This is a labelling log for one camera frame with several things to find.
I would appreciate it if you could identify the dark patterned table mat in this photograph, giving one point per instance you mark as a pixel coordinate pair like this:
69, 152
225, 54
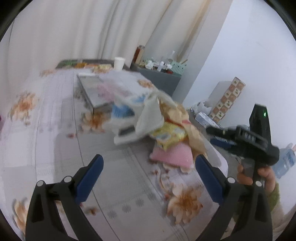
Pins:
76, 63

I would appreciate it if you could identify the person's right hand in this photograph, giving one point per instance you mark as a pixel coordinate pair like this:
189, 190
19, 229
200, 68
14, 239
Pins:
267, 178

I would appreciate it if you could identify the grey cabinet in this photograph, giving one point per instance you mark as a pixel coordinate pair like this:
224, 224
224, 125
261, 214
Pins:
159, 81

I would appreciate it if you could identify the checkered box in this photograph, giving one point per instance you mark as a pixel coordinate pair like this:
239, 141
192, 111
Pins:
227, 99

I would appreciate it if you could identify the silver metal box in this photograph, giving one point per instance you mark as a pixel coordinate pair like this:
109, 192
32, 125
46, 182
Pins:
92, 92

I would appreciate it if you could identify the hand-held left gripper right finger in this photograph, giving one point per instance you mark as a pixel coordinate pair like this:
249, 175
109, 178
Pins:
209, 178

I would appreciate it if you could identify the pink foam sheet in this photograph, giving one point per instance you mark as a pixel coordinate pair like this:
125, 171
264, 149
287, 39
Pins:
173, 156

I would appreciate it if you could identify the yellow snack packet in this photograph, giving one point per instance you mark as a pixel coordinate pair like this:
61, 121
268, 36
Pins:
168, 134

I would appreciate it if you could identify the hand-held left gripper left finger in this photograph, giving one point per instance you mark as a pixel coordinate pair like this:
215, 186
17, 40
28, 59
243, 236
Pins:
89, 178

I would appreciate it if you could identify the small white bottle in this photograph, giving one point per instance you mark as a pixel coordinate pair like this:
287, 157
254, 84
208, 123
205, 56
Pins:
162, 66

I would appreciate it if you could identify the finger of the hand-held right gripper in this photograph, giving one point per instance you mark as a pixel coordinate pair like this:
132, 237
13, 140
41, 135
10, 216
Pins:
222, 132
223, 143

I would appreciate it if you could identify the red jar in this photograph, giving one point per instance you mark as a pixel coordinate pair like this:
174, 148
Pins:
140, 54

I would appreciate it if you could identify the white paper cup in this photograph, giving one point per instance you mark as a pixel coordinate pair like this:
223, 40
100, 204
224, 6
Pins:
119, 63

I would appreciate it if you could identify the egg carton package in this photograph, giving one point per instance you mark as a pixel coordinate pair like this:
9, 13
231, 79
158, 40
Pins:
207, 119

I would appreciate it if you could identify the green plastic basket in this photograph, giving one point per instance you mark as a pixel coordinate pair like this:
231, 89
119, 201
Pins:
179, 67

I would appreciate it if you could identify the blue and white box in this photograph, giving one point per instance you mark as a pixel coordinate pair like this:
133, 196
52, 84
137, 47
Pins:
122, 111

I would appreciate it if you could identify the clear plastic bag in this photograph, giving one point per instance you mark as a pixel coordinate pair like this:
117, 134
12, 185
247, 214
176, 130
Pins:
172, 56

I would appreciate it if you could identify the white plastic bag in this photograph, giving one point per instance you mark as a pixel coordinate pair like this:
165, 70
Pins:
200, 107

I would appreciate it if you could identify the large water jug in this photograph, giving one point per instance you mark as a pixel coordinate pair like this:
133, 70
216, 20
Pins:
286, 160

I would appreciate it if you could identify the brown paper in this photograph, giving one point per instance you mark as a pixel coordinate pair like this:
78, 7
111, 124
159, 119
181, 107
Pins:
196, 139

